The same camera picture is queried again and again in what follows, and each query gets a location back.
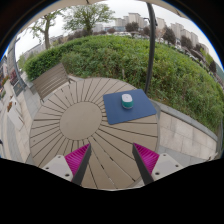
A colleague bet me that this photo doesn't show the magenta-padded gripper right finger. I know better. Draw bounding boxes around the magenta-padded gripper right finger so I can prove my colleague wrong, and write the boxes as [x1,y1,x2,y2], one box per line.
[131,142,184,187]

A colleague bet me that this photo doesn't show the dark curved umbrella pole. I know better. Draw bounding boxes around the dark curved umbrella pole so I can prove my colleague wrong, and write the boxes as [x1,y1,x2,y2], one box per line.
[143,2,159,96]

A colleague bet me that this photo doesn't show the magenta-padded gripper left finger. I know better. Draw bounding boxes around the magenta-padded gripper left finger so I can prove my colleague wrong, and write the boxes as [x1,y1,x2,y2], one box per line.
[41,142,92,187]

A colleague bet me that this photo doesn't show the far apartment buildings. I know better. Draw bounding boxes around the far apartment buildings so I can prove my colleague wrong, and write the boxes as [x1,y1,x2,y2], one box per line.
[114,12,212,55]

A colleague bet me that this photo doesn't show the brown slatted chair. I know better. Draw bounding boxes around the brown slatted chair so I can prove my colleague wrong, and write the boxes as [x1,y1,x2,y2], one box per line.
[31,62,77,103]

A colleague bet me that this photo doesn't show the white and teal computer mouse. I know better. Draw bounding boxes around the white and teal computer mouse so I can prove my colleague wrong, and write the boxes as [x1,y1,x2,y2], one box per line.
[120,93,135,110]

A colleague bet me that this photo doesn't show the grey post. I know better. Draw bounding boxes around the grey post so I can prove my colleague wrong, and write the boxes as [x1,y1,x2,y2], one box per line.
[7,35,26,95]

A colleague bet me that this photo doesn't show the blue mouse pad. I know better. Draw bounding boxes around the blue mouse pad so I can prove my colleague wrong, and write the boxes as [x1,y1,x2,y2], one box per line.
[102,88,158,126]

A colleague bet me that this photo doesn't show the green hedge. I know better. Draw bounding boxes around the green hedge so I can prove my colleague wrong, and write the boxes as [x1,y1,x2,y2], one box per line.
[22,34,224,135]

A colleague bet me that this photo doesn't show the thin-trunked leaning tree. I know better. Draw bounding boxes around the thin-trunked leaning tree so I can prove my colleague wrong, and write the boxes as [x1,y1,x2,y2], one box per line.
[29,9,65,52]

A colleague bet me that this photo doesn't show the round-crowned green tree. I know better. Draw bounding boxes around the round-crowned green tree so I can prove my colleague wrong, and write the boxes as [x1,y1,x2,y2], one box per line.
[62,3,116,35]

